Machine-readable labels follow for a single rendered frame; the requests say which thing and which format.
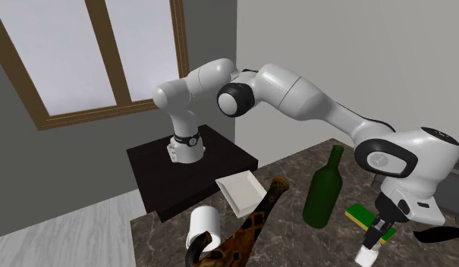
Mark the green and yellow sponge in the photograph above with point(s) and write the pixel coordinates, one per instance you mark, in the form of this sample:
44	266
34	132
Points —
360	215

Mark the black robot stand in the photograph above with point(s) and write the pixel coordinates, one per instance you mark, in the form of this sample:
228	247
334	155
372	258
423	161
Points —
170	177

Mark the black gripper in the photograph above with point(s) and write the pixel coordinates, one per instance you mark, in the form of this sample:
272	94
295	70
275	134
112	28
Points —
389	209

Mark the small white container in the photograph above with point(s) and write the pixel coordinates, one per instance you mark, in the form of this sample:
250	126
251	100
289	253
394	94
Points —
366	256

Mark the white square plate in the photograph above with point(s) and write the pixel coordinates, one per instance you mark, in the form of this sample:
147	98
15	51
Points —
241	192

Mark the green glass bottle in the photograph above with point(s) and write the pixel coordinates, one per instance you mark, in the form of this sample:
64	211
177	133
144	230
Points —
322	199

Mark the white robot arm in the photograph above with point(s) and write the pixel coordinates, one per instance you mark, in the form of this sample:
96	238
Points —
288	92

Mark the white cup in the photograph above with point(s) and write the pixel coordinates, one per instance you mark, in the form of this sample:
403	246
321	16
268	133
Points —
205	223

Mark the brown framed window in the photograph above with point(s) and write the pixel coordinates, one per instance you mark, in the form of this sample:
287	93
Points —
110	59

